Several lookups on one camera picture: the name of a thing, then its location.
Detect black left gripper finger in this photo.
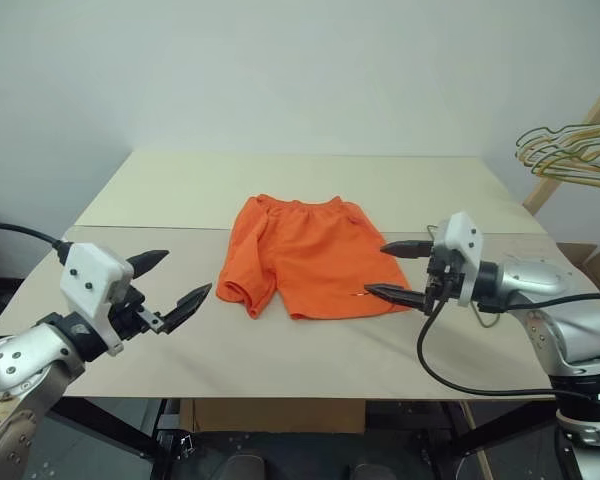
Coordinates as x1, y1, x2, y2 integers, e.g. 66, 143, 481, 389
156, 282, 214, 335
127, 248, 171, 282

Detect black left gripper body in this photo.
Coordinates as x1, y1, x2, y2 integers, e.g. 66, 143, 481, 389
107, 282, 164, 344

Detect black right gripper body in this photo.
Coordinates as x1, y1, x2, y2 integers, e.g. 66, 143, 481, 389
423, 243, 467, 307

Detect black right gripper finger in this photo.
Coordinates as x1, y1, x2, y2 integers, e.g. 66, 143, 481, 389
363, 282, 431, 316
379, 239, 436, 260

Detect orange shorts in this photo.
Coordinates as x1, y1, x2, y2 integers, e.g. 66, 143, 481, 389
214, 194, 414, 321

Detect wooden clothes rack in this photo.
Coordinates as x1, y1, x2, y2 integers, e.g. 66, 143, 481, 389
522, 72, 600, 216

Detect brown cardboard box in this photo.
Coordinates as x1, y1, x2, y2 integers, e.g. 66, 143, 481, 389
554, 242, 600, 287

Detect flat brown cardboard sheet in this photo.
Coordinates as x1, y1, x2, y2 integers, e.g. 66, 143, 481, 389
179, 398, 366, 435

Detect thin wooden strip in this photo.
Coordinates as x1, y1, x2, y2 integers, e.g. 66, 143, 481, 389
462, 399, 494, 480

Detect dark rounded shape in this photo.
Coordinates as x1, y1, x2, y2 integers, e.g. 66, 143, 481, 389
218, 453, 267, 480
348, 462, 397, 480

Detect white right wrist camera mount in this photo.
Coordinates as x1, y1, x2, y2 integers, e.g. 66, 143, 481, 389
432, 211, 484, 307

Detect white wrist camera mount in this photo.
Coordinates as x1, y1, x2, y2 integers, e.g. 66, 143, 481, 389
432, 211, 484, 307
59, 243, 135, 357

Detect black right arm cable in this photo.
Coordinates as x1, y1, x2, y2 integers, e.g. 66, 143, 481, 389
416, 292, 600, 401

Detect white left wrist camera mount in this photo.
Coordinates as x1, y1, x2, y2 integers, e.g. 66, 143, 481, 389
59, 243, 135, 357

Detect black metal table frame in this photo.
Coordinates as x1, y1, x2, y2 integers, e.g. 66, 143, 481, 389
49, 398, 561, 480

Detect bunch of wire hangers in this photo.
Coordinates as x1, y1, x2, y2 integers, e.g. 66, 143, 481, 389
532, 137, 600, 192

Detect gold wire hanger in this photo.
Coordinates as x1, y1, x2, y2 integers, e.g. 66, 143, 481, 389
527, 129, 600, 181
520, 123, 600, 169

